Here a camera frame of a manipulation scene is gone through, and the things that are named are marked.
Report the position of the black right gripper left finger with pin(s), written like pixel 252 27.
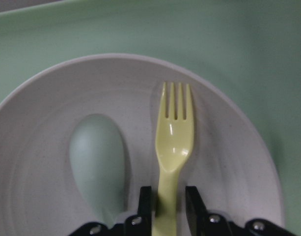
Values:
pixel 139 224

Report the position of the mint green tray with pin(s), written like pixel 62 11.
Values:
pixel 249 49

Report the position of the pale green plastic spoon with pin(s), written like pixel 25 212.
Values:
pixel 97 160

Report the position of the yellow plastic fork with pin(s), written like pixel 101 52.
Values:
pixel 173 145

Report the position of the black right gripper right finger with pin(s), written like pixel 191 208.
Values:
pixel 203 222

